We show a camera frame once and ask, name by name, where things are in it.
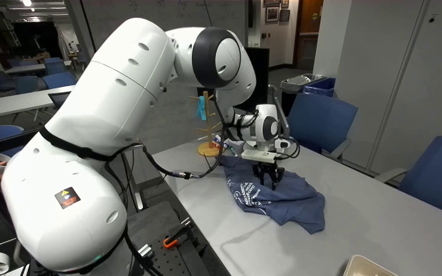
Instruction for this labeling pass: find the white cabinet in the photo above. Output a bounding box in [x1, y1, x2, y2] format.
[333, 0, 442, 174]

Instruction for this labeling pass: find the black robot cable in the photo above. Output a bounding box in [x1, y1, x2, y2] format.
[103, 90, 243, 276]

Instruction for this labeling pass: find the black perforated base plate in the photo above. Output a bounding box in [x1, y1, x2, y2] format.
[126, 199, 218, 276]

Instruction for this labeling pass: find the beige plastic tray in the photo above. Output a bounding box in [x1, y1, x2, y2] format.
[343, 253, 401, 276]

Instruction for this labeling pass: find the white background table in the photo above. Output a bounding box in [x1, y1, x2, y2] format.
[0, 82, 75, 122]

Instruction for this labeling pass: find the blue printed t-shirt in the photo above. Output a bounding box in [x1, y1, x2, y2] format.
[220, 153, 329, 236]

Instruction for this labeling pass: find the grey trash bin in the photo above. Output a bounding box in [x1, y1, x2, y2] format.
[281, 73, 326, 116]

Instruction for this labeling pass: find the framed wall picture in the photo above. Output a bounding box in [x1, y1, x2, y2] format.
[264, 0, 293, 24]

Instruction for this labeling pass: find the yellow object on table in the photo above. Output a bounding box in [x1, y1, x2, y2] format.
[195, 88, 226, 159]

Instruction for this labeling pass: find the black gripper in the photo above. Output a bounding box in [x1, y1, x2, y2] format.
[250, 161, 287, 191]

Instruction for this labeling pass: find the orange handled black clamp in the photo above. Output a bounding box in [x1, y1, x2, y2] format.
[161, 217, 195, 251]

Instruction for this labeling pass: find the black monitor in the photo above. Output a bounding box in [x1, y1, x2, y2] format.
[243, 46, 272, 110]

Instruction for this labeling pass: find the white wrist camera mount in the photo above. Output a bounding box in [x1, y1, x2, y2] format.
[240, 134, 303, 165]

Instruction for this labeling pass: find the brown wooden door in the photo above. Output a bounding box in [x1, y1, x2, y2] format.
[296, 0, 326, 73]

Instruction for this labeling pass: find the blue office chair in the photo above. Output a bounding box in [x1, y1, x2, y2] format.
[287, 90, 359, 159]
[376, 134, 442, 222]

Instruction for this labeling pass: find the blue recycling bin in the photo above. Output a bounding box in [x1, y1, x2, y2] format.
[303, 75, 338, 98]

